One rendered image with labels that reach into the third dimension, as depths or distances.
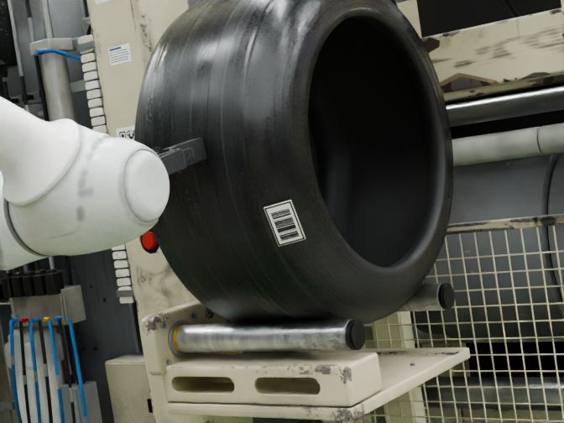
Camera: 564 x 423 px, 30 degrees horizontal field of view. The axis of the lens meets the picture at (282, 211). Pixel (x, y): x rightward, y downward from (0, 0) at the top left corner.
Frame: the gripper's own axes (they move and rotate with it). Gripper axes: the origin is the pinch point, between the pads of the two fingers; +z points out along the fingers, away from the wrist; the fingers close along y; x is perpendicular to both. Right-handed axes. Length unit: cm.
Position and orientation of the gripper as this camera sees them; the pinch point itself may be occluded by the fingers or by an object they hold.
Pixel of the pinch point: (185, 154)
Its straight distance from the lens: 143.1
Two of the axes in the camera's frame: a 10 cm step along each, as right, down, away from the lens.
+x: 2.3, 9.6, 1.6
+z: 5.6, -2.7, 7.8
